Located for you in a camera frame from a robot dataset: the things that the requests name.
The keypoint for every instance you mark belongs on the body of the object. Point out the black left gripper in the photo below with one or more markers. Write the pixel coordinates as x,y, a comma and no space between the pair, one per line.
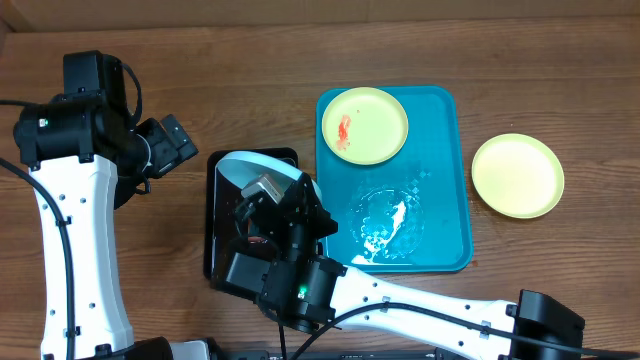
167,157

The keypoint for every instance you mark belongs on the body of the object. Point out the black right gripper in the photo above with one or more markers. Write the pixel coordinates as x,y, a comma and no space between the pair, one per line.
316,223

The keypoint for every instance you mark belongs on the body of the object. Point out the teal orange sponge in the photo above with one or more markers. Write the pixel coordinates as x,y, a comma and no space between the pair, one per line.
257,240

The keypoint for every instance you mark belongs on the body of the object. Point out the light blue plate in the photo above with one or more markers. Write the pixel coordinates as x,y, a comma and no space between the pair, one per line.
236,169

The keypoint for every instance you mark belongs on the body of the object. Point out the yellow plate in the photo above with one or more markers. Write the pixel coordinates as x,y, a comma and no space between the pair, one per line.
365,126
518,176

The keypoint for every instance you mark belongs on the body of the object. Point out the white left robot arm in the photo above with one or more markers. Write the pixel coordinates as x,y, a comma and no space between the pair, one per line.
85,159

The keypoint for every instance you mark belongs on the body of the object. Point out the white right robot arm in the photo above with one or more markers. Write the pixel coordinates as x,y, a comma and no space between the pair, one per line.
327,294

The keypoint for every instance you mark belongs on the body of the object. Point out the black water tray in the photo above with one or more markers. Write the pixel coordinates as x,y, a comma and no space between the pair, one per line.
220,226

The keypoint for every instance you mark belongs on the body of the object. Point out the teal plastic serving tray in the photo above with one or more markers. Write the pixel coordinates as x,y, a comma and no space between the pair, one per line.
410,213

